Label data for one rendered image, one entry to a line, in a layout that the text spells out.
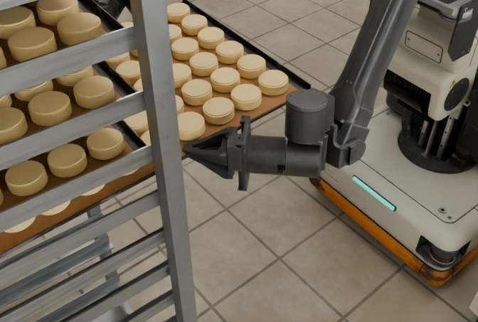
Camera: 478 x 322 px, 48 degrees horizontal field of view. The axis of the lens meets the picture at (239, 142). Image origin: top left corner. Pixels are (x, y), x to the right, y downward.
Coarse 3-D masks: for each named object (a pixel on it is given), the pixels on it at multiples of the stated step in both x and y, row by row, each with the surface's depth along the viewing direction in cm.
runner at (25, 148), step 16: (128, 96) 65; (96, 112) 63; (112, 112) 65; (128, 112) 66; (48, 128) 60; (64, 128) 62; (80, 128) 63; (96, 128) 65; (16, 144) 59; (32, 144) 60; (48, 144) 62; (0, 160) 59; (16, 160) 60
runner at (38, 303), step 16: (144, 240) 82; (160, 240) 85; (112, 256) 80; (128, 256) 82; (80, 272) 81; (96, 272) 79; (48, 288) 79; (64, 288) 77; (80, 288) 79; (32, 304) 75; (48, 304) 77; (0, 320) 72; (16, 320) 74
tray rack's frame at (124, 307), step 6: (120, 306) 156; (126, 306) 156; (108, 312) 155; (114, 312) 155; (120, 312) 155; (126, 312) 155; (96, 318) 153; (102, 318) 153; (108, 318) 153; (114, 318) 153; (120, 318) 153
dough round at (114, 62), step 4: (128, 52) 97; (116, 56) 96; (120, 56) 96; (124, 56) 96; (128, 56) 97; (108, 60) 95; (112, 60) 95; (116, 60) 95; (120, 60) 95; (124, 60) 96; (128, 60) 97; (112, 64) 95; (116, 64) 95; (116, 68) 96
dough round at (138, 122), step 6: (138, 114) 84; (144, 114) 83; (126, 120) 83; (132, 120) 83; (138, 120) 83; (144, 120) 82; (132, 126) 82; (138, 126) 82; (144, 126) 82; (138, 132) 82
